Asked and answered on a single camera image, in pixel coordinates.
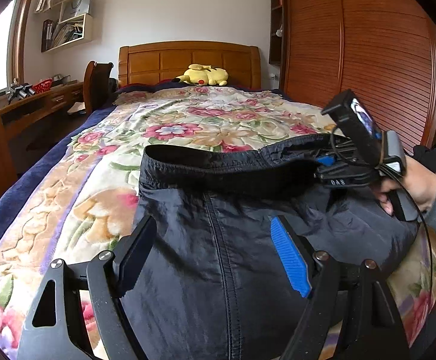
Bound yellow plush toy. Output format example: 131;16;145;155
171;63;228;86

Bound person right hand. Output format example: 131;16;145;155
372;156;436;215

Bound black cable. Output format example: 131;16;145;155
329;125;434;301

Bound red basket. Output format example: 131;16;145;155
32;78;54;94

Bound black jacket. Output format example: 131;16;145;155
122;134;417;359

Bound wooden wardrobe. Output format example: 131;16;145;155
269;0;436;150

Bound white wall shelf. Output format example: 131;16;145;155
35;0;94;53

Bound floral bed blanket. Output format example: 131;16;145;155
0;84;436;360

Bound wooden desk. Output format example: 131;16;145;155
0;82;83;197

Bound navy bed sheet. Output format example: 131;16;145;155
0;102;115;239

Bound black binoculars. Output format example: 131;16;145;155
8;83;36;104

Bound wooden headboard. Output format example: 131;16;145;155
118;41;262;89

